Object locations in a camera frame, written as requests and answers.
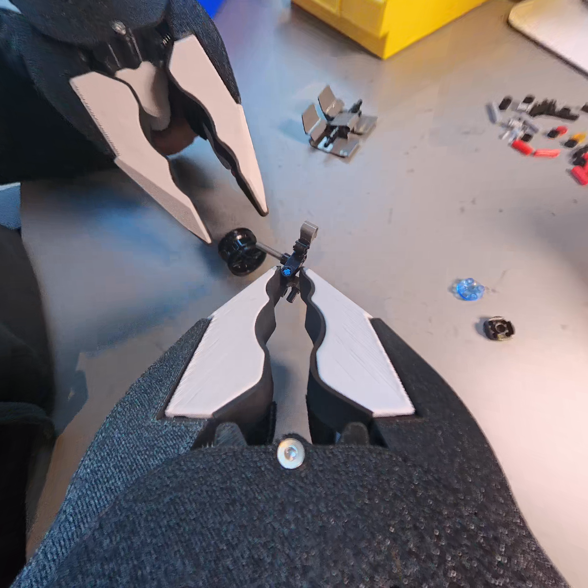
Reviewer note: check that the white book stand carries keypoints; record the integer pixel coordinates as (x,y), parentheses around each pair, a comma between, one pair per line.
(560,32)

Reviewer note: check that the yellow plastic bin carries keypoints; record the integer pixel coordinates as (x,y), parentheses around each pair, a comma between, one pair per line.
(390,23)

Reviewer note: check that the person's left hand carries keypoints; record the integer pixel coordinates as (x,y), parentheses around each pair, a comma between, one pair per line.
(172,138)

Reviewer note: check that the blue translucent round brick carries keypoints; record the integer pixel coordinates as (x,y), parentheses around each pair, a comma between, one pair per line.
(468,288)

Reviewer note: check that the person's left forearm black sleeve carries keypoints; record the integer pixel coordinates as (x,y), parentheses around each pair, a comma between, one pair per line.
(27,138)

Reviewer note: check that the grey office chair seat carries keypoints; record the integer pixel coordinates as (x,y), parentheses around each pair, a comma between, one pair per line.
(9,206)

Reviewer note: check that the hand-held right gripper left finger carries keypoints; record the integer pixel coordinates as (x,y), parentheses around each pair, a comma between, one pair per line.
(225,367)

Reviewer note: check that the pile of small toy bricks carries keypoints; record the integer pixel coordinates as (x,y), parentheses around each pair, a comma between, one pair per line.
(546,133)

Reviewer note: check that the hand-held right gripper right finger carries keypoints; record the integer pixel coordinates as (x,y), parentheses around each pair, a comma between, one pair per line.
(358,367)

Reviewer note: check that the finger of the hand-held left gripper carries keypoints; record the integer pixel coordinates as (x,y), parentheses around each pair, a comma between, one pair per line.
(119,128)
(216,105)

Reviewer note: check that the grey toy axle rod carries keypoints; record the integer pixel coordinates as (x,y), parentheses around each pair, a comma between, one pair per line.
(271,250)

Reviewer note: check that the small black round brick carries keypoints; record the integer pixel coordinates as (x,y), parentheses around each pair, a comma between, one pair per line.
(498,328)

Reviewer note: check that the blue plastic bin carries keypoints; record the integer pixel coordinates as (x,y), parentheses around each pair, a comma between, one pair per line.
(213,7)

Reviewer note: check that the small black grey brick assembly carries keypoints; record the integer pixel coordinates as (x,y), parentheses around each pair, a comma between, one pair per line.
(298,250)

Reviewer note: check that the grey panel brick assembly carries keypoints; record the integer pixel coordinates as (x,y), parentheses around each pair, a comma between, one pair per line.
(317,115)

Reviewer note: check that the person's black printed hoodie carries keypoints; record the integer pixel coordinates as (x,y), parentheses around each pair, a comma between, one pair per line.
(18,321)

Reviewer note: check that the dark metal rod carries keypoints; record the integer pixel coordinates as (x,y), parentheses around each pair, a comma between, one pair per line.
(354,108)

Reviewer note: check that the black toy wheel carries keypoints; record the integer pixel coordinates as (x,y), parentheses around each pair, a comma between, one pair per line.
(241,251)

